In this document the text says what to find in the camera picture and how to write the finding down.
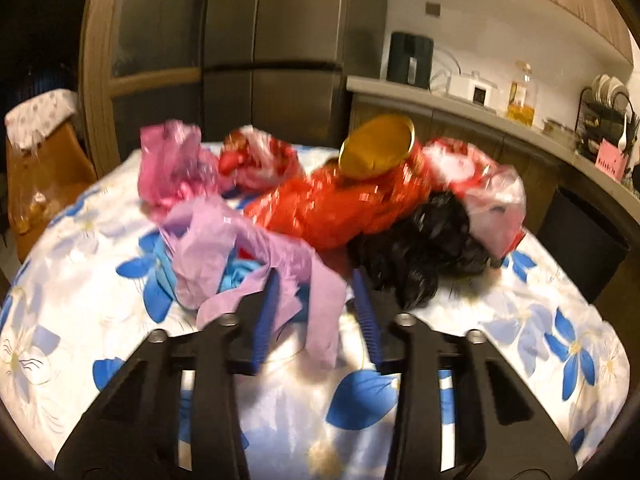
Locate black trash bin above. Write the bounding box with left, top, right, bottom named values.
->
left=537, top=185, right=631, bottom=306

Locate black plastic bag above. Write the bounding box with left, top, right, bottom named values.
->
left=347, top=191, right=506, bottom=311

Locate wooden glass door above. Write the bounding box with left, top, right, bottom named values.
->
left=80, top=0, right=211, bottom=176

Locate lilac plastic bag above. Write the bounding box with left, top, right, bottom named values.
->
left=159, top=195, right=348, bottom=368

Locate kitchen counter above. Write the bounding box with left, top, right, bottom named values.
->
left=346, top=75, right=640, bottom=226

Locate red paper cup gold inside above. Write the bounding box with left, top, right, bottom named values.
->
left=339, top=114, right=417, bottom=178

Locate red and white crumpled wrapper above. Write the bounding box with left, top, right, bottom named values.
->
left=219, top=125, right=301, bottom=196

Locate white patterned cloth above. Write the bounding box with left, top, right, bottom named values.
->
left=5, top=88, right=78, bottom=151

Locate dark air fryer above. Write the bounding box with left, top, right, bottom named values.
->
left=386, top=31, right=435, bottom=90

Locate cooking oil bottle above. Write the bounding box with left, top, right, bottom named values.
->
left=506, top=61, right=538, bottom=126

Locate blue disposable glove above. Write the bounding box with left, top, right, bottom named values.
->
left=160, top=240, right=311, bottom=321

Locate blue floral tablecloth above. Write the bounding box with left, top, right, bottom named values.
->
left=0, top=140, right=632, bottom=476

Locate white ladle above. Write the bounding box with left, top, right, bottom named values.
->
left=617, top=114, right=634, bottom=153

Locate black dish rack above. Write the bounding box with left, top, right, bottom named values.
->
left=575, top=74, right=638, bottom=161

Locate brown wooden chair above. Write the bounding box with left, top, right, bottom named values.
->
left=6, top=120, right=98, bottom=263

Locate pink box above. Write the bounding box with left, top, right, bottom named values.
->
left=595, top=140, right=628, bottom=181

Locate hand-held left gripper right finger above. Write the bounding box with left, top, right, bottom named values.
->
left=350, top=267, right=581, bottom=480

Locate pink plastic bag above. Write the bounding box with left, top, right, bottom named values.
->
left=139, top=120, right=226, bottom=221

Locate white rice cooker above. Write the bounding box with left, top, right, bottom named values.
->
left=447, top=71, right=498, bottom=107

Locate power cable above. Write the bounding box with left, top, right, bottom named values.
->
left=430, top=49, right=462, bottom=93

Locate clear red printed plastic bag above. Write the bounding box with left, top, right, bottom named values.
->
left=420, top=137, right=528, bottom=256

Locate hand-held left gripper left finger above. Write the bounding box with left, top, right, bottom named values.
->
left=54, top=270, right=282, bottom=480

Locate steel refrigerator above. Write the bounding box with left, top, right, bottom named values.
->
left=200, top=0, right=391, bottom=148

